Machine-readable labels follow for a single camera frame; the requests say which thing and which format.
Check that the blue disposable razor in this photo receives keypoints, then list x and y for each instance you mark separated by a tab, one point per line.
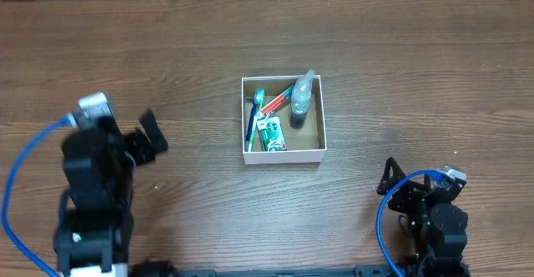
251	117

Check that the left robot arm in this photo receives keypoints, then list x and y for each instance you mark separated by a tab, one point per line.
95	222

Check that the green white toothbrush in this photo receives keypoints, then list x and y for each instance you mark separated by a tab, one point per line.
259	95

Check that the green soap packet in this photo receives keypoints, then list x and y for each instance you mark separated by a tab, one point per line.
271	134

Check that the white cardboard box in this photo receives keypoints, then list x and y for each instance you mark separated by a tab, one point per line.
304	145

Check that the teal toothpaste tube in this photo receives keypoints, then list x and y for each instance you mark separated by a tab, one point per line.
275	103

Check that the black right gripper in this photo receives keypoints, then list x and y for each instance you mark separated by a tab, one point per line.
405	193

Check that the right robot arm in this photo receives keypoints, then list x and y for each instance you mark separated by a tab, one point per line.
436	226

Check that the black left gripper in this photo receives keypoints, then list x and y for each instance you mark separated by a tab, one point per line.
142	143

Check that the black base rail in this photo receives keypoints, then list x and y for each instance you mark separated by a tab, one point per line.
165	268

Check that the clear bottle with dark liquid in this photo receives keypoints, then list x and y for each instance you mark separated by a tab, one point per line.
300	99

